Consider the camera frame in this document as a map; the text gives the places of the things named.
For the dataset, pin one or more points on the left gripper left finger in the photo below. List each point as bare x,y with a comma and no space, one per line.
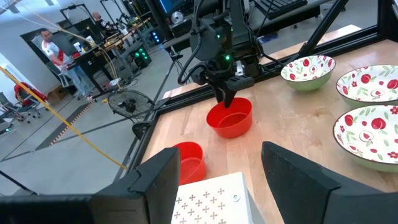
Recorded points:
109,208

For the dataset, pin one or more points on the white perforated metal shelf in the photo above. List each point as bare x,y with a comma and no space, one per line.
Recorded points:
214,202

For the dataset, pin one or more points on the black aluminium rig frame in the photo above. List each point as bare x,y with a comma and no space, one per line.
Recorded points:
342,46

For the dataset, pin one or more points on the black floor fan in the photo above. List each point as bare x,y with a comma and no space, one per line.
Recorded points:
130,104

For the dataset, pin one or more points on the black computer green lights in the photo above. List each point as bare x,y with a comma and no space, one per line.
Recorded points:
141,57

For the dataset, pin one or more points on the red office chair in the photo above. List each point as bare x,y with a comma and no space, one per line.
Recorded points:
29,93

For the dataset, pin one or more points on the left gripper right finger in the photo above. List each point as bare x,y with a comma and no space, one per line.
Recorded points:
326,202

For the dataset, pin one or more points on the person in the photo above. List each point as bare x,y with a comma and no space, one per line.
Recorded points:
99,20
54,51

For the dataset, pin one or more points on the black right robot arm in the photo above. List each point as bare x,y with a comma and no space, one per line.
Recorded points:
202,40

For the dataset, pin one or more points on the red plastic mini bowl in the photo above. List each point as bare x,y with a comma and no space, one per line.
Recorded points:
230,124
192,161

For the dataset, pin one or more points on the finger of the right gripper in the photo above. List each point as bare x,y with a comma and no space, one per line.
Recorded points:
229,98
219,95

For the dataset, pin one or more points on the black computer keyboard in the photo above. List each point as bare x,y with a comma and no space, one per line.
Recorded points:
280,7

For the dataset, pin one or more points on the monitor with blue screen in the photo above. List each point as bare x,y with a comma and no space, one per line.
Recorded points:
171,5

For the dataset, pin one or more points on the grey office chair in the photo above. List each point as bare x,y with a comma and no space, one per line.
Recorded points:
15,109

